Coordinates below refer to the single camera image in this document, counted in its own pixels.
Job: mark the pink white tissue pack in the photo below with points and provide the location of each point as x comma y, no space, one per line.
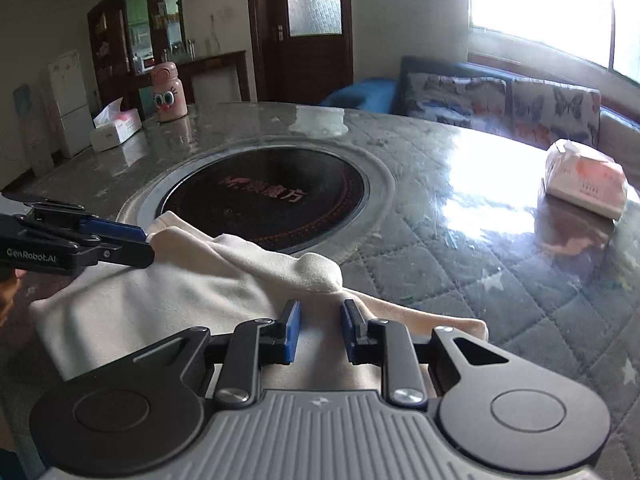
585,180

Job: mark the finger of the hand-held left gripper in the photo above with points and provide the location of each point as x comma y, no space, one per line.
125,255
112,229

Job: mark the butterfly print cushion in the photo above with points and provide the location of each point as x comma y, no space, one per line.
555,112
455,100

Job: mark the window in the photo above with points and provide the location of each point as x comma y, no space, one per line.
545,5

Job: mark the white tissue box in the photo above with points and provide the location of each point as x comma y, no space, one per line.
116,127

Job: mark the blue cushion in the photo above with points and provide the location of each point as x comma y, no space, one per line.
360,92

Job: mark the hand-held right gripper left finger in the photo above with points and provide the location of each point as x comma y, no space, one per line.
292,332

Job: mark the person's left hand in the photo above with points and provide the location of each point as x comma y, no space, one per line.
9,295

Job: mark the grey sofa cushion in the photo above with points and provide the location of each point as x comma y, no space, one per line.
620,135

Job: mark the cream garment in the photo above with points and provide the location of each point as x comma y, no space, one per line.
200,270

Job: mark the brown door with frosted glass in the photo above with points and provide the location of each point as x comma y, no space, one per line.
305,30

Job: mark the dark wooden cabinet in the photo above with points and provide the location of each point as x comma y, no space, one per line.
135,35

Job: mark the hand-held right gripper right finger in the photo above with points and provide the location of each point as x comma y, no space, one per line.
350,332

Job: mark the white refrigerator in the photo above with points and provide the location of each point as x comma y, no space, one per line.
67,102

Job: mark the dark wooden counter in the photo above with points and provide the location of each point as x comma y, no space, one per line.
215,72

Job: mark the round black induction cooktop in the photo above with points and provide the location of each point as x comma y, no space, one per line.
265,197

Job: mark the blue sofa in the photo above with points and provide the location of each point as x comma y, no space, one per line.
500,72

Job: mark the pink bottle with face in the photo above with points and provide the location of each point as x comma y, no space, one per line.
170,92

